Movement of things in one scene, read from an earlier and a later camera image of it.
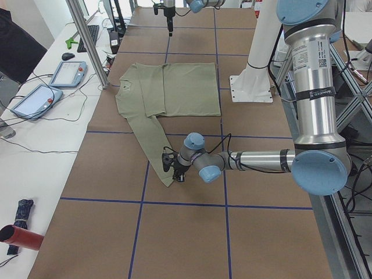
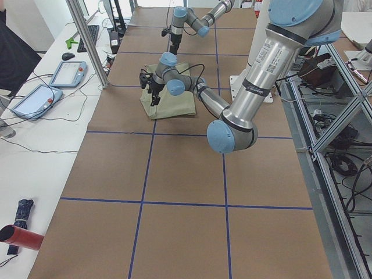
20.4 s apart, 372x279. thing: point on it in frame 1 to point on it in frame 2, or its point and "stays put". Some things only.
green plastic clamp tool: x=68 y=41 stays put
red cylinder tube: x=24 y=239 stays put
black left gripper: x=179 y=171 to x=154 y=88
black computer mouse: x=67 y=56 stays put
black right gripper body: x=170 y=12 to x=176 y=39
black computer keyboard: x=93 y=31 stays put
